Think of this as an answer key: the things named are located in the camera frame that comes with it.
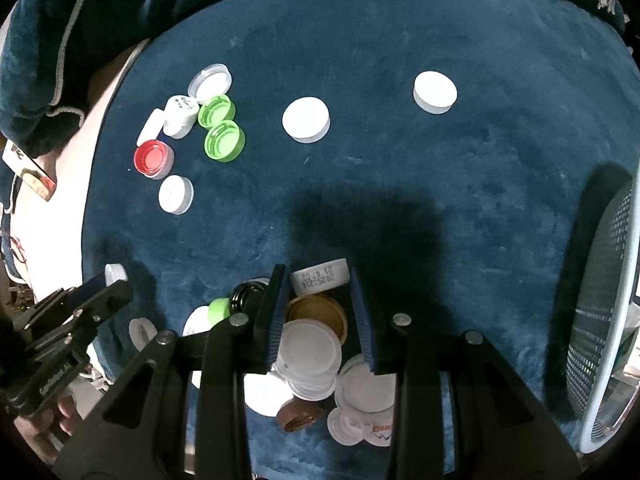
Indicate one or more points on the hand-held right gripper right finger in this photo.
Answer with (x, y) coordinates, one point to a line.
(364, 330)

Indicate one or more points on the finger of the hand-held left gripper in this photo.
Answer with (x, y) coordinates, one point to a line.
(112, 296)
(90, 285)

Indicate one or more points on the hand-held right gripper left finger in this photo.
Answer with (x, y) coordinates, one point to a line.
(279, 320)

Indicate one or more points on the tan bottle cap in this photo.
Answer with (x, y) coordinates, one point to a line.
(320, 310)

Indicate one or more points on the pile of white caps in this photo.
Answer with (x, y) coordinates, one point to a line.
(307, 355)

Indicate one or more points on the white mesh basket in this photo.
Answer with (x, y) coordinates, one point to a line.
(595, 310)

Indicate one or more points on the person's left hand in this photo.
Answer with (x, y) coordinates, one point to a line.
(62, 417)

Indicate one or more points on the black bottle cap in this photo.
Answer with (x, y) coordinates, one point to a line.
(245, 295)

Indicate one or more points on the small green bottle cap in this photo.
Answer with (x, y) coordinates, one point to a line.
(218, 310)

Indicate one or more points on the pink bed sheet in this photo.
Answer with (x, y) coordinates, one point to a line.
(65, 200)

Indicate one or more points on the brown bottle cap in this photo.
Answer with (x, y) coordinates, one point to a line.
(300, 417)

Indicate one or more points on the small tan box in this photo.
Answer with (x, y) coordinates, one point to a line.
(30, 170)

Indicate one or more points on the red bottle cap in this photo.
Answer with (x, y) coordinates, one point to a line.
(152, 157)

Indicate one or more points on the round blue plush mat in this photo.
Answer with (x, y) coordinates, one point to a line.
(400, 185)

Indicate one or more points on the white oblong bottle cap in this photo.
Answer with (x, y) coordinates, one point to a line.
(151, 127)

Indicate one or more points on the white printed bottle cap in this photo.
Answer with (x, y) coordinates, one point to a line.
(180, 112)

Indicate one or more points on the clear bottle cap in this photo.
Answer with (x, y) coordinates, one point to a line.
(212, 85)

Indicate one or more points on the dark blue plush blanket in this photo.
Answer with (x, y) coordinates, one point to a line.
(50, 35)

